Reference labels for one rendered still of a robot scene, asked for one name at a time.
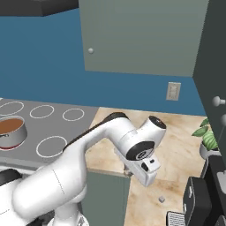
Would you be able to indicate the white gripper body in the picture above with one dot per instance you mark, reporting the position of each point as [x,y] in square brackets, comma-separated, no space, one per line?
[138,173]

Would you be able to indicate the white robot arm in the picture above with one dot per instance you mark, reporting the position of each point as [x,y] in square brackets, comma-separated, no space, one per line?
[58,176]

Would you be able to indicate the saucepan with hot chocolate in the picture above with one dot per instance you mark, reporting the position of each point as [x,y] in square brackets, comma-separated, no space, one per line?
[13,131]

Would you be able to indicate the grey-green base cupboard door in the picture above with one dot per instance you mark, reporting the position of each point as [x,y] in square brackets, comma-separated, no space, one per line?
[106,200]

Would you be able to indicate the black coffee machine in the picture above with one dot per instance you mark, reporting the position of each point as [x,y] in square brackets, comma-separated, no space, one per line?
[197,197]

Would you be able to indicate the green plant in white pot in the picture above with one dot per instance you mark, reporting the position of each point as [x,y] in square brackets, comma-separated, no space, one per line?
[209,138]

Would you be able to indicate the grey hob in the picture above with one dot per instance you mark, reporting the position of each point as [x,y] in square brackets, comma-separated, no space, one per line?
[44,129]

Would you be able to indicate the round grey cupboard knob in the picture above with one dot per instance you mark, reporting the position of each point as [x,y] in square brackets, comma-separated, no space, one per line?
[91,50]
[218,101]
[224,119]

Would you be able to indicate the dark grey tall cupboard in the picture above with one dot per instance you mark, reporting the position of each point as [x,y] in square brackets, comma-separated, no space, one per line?
[212,53]

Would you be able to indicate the dark grey range hood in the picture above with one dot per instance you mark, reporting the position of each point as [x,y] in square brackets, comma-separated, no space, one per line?
[38,6]

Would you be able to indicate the beige wall socket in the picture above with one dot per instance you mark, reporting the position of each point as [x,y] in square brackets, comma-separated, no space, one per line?
[173,91]

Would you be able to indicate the grey-green wall cupboard door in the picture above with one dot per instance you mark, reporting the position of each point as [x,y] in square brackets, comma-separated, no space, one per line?
[141,35]

